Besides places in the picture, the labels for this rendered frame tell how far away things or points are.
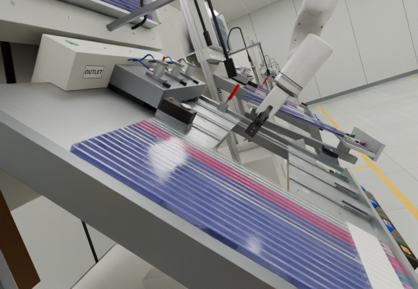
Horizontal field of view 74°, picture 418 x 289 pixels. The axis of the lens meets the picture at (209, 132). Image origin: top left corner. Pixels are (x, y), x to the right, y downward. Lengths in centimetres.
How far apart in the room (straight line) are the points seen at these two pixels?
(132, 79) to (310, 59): 47
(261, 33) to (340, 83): 259
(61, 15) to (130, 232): 49
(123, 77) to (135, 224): 41
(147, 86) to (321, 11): 48
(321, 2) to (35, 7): 64
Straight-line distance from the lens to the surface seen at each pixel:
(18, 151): 41
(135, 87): 66
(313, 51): 81
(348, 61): 849
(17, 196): 68
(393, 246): 62
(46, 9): 67
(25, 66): 80
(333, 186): 79
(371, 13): 870
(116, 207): 34
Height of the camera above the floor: 108
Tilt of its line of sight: 7 degrees down
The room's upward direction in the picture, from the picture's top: 19 degrees counter-clockwise
